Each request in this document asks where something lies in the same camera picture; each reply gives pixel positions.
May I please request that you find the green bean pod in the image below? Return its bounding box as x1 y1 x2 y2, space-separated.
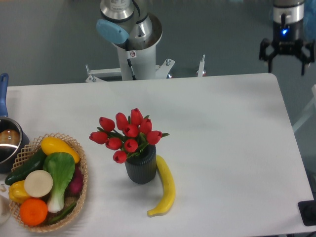
47 202 77 225

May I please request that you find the blue handled saucepan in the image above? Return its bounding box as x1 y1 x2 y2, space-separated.
0 73 29 174

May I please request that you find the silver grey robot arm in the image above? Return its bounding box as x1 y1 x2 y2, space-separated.
96 0 316 78

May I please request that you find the dark grey ribbed vase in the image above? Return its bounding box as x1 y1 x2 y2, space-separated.
124 145 157 184

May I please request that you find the green bok choy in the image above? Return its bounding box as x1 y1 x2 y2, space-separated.
43 152 75 213

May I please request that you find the red tulip bouquet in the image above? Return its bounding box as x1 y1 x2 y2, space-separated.
89 108 169 163

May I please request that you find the yellow bell pepper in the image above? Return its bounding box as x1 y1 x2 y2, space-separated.
9 180 31 204

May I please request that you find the yellow squash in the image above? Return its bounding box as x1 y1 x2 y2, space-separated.
40 137 80 163

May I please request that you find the white frame at right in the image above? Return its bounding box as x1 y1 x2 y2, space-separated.
292 84 316 133

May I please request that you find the black device at table edge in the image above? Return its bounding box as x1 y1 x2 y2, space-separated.
298 200 316 226

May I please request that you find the white round radish slice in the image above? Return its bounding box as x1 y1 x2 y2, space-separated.
24 170 53 198

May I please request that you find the purple red sweet potato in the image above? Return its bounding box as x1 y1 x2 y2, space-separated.
68 166 83 195

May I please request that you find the orange fruit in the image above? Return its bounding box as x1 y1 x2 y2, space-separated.
19 198 48 226

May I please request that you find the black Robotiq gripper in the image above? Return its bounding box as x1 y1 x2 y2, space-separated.
259 21 316 76

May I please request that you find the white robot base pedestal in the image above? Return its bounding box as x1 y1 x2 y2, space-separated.
85 13 175 82

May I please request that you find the dark green cucumber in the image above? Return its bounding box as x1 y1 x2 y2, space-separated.
4 148 47 186

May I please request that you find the small garlic clove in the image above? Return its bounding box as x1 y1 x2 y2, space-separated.
0 184 6 193

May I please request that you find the yellow banana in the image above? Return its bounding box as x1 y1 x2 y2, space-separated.
147 155 176 217

